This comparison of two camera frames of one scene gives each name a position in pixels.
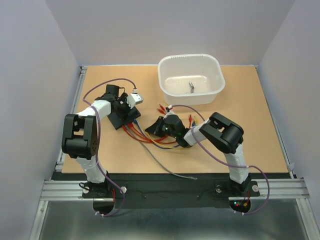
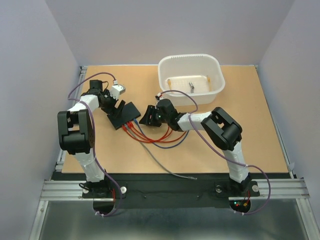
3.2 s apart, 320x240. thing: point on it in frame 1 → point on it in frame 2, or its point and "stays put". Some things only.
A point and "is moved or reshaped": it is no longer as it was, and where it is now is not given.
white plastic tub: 190,79 stays put
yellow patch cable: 195,120 is moved or reshaped
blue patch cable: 135,121 stays put
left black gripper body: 123,107 → 109,102
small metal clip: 192,87 stays put
